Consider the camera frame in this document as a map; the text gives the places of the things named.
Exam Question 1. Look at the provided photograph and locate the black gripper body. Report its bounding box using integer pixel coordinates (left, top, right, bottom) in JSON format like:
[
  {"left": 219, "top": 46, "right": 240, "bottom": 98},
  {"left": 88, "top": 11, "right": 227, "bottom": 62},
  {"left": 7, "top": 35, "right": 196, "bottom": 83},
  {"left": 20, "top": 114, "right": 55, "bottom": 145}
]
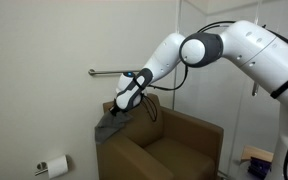
[{"left": 109, "top": 103, "right": 123, "bottom": 118}]

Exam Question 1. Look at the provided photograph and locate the white toilet paper roll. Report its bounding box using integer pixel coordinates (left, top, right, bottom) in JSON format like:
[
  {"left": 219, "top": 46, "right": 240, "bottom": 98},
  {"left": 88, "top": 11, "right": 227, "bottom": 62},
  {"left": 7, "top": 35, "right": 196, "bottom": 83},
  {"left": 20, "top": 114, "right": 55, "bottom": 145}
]
[{"left": 47, "top": 155, "right": 69, "bottom": 180}]

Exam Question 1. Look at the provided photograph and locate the light wooden stool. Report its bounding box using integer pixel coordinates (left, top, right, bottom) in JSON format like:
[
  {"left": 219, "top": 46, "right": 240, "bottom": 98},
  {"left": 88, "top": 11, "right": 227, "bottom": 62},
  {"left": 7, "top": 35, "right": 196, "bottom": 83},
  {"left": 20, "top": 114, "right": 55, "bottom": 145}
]
[{"left": 240, "top": 144, "right": 275, "bottom": 165}]

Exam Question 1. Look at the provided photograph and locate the chrome wall grab bar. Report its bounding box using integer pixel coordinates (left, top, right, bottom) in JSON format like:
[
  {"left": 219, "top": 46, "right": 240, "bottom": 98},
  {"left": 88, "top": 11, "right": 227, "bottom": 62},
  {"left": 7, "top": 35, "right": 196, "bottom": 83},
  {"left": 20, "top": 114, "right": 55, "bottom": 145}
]
[{"left": 87, "top": 68, "right": 142, "bottom": 77}]

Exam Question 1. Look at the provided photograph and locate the grey terry cloth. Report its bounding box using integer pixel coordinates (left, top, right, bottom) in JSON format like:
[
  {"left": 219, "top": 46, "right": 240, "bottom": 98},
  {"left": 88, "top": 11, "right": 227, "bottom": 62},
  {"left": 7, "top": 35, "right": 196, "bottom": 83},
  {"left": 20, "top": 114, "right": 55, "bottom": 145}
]
[{"left": 94, "top": 110, "right": 135, "bottom": 145}]

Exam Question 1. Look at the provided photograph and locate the chrome toilet paper holder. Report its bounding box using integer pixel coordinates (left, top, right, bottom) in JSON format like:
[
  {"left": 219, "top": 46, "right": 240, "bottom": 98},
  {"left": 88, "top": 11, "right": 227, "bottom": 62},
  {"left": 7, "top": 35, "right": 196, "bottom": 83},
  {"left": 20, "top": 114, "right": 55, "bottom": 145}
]
[{"left": 34, "top": 154, "right": 71, "bottom": 177}]

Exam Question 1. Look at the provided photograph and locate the tan leather armchair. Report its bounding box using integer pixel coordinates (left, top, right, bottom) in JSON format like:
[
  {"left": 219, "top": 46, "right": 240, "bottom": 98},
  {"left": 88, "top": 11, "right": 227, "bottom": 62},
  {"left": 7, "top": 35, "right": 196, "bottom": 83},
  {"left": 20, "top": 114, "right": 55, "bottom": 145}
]
[{"left": 94, "top": 93, "right": 225, "bottom": 180}]

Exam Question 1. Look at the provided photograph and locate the glass shower door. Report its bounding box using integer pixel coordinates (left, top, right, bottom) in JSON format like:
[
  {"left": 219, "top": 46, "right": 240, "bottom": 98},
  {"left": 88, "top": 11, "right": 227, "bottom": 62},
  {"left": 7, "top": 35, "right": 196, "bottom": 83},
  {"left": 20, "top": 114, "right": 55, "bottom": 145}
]
[{"left": 174, "top": 0, "right": 287, "bottom": 176}]

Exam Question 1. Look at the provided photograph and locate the purple black device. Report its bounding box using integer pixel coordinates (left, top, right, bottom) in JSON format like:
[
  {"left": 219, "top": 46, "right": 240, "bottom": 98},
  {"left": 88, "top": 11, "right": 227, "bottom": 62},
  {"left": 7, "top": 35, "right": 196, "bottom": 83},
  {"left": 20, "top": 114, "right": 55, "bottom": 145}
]
[{"left": 247, "top": 156, "right": 273, "bottom": 180}]

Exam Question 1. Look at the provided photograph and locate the chrome shower door handle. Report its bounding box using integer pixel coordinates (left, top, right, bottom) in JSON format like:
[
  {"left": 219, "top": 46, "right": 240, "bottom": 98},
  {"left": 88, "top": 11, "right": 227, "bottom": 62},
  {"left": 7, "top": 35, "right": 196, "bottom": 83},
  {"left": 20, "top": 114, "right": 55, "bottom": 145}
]
[{"left": 251, "top": 80, "right": 260, "bottom": 98}]

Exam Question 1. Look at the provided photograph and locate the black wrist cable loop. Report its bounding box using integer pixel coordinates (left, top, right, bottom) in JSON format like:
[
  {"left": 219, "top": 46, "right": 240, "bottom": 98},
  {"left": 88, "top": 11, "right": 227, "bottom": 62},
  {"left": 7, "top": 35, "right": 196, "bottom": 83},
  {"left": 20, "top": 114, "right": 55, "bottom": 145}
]
[{"left": 139, "top": 64, "right": 189, "bottom": 123}]

